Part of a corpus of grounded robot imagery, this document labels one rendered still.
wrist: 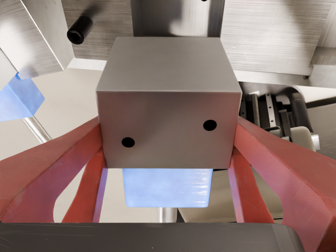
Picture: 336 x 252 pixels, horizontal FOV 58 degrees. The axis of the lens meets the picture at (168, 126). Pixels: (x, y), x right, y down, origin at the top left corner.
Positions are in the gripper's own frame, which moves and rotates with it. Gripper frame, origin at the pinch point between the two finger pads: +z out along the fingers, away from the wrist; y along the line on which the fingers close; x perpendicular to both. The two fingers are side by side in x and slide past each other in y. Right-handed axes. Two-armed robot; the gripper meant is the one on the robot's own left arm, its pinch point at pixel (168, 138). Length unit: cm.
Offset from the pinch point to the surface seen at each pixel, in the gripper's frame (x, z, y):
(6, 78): 4.0, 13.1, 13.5
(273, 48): -0.8, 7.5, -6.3
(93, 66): 5.9, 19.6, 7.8
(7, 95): 5.9, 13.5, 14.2
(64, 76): 54, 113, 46
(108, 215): 172, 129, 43
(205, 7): -2.4, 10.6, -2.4
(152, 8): -2.2, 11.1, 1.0
